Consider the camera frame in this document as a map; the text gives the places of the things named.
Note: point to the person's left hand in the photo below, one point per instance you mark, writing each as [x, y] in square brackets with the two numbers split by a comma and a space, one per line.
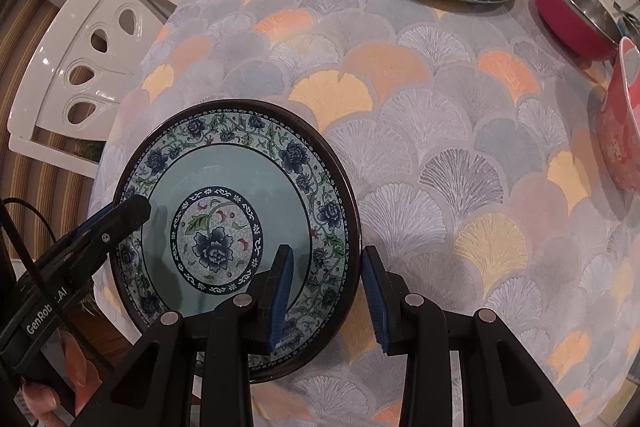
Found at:
[75, 367]

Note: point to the white dining chair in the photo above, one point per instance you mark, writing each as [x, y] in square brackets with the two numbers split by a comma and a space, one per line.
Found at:
[85, 22]

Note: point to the fan-patterned tablecloth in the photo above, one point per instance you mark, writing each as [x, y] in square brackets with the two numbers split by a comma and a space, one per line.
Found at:
[400, 157]

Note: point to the red steel bowl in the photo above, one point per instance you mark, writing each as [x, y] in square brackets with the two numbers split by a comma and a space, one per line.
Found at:
[555, 7]

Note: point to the pink printed bowl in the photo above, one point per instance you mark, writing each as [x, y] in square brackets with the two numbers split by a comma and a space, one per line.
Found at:
[617, 132]

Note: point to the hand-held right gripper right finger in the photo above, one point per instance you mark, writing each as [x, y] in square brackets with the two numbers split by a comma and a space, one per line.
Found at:
[372, 302]

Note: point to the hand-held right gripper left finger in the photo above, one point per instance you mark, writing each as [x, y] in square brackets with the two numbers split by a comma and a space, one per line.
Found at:
[282, 297]

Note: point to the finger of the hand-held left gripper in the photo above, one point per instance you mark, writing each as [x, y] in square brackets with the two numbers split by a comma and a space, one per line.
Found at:
[95, 220]
[127, 212]

